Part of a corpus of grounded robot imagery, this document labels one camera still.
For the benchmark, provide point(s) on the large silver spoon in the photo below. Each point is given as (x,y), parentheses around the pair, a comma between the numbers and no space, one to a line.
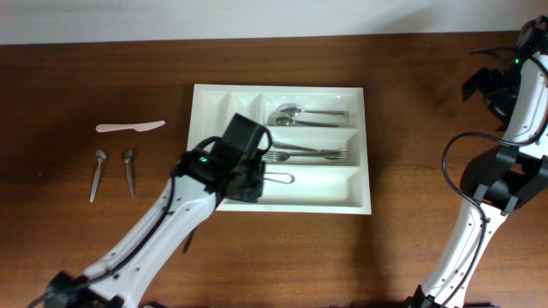
(282,119)
(295,109)

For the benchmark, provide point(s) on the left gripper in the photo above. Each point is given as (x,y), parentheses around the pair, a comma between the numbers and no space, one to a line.
(250,188)

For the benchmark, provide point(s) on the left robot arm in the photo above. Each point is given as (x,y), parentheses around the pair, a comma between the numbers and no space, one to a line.
(218,167)

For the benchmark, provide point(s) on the white cutlery tray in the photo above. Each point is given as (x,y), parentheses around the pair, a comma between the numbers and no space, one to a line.
(321,185)

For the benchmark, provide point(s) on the white plastic knife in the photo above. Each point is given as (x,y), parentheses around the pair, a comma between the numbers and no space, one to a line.
(138,127)

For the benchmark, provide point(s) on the small silver teaspoon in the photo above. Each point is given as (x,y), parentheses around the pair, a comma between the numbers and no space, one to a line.
(128,157)
(101,157)

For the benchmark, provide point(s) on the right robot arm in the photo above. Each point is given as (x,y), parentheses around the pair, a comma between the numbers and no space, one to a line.
(504,178)

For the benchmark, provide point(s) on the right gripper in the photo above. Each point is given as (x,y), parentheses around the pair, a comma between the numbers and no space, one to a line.
(473,83)

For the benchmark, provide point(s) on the silver fork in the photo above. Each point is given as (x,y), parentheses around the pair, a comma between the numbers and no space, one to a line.
(285,146)
(282,156)

